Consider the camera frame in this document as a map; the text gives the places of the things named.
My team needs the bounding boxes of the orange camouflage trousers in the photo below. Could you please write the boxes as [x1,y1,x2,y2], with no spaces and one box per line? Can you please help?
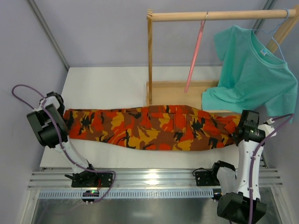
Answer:
[64,105,241,151]

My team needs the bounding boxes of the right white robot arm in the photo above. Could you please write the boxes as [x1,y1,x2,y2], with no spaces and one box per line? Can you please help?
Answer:
[214,110,267,224]

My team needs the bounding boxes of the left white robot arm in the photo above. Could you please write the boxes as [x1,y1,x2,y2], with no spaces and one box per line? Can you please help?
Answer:
[27,92,98,188]

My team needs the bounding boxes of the pink plastic hanger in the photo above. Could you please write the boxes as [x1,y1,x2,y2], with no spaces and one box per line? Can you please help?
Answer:
[184,21,206,93]

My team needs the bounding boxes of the teal t-shirt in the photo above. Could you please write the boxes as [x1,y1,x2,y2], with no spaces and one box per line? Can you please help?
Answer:
[202,25,298,117]

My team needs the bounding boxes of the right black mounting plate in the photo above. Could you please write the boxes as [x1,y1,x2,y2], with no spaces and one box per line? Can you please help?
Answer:
[194,171,220,187]

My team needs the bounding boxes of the black mounting plate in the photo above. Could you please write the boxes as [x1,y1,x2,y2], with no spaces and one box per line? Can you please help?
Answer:
[194,171,220,187]
[65,171,113,188]

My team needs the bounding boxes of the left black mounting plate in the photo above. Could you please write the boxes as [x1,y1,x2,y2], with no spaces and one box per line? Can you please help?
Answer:
[65,171,113,188]

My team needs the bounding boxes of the wooden clothes rack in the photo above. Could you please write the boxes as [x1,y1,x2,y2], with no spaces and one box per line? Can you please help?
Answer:
[146,5,299,109]

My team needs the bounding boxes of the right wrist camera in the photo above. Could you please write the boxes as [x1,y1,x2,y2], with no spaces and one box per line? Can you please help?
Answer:
[258,118,277,137]

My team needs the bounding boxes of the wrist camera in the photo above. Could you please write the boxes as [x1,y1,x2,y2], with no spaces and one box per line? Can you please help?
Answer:
[35,98,51,111]
[258,118,277,137]

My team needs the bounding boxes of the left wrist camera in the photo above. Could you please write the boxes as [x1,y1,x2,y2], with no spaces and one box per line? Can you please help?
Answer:
[35,98,51,111]

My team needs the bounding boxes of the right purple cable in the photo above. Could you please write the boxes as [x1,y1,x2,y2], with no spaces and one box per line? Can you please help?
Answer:
[247,113,295,224]

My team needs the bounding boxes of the slotted cable duct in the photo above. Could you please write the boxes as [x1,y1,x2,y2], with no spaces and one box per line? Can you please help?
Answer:
[38,188,214,199]

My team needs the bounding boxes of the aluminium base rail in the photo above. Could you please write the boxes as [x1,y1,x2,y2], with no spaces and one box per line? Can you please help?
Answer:
[28,167,283,189]

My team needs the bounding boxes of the light blue wire hanger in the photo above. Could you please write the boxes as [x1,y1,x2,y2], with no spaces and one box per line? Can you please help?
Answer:
[252,8,290,63]

